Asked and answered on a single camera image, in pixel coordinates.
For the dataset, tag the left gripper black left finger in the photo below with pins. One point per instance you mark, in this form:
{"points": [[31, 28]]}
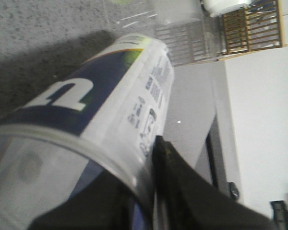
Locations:
{"points": [[105, 204]]}

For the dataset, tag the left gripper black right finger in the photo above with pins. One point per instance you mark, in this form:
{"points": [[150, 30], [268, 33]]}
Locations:
{"points": [[189, 202]]}

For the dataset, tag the clear plastic tennis ball can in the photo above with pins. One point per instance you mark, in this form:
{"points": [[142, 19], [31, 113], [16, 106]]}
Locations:
{"points": [[104, 117]]}

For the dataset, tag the black equipment at corner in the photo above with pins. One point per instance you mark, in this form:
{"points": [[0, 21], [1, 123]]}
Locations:
{"points": [[280, 213]]}

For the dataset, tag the wooden slatted rack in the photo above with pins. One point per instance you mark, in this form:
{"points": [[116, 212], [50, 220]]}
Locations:
{"points": [[253, 28]]}

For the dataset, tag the white container on rack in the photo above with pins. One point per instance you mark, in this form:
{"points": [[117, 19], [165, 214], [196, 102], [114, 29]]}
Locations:
{"points": [[219, 7]]}

